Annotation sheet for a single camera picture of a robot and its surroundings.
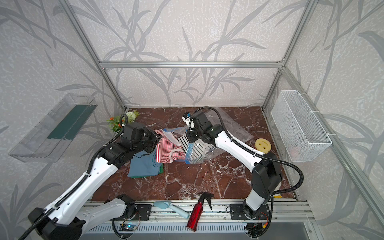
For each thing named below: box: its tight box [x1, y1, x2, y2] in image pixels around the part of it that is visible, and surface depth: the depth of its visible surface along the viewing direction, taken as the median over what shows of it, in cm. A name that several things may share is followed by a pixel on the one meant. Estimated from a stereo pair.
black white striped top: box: [177, 135, 216, 163], surface depth 93 cm
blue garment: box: [127, 144, 161, 177], surface depth 86 cm
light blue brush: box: [153, 200, 190, 219], surface depth 76 cm
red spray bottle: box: [186, 192, 214, 232], surface depth 73 cm
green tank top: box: [130, 163, 164, 179], surface depth 88 cm
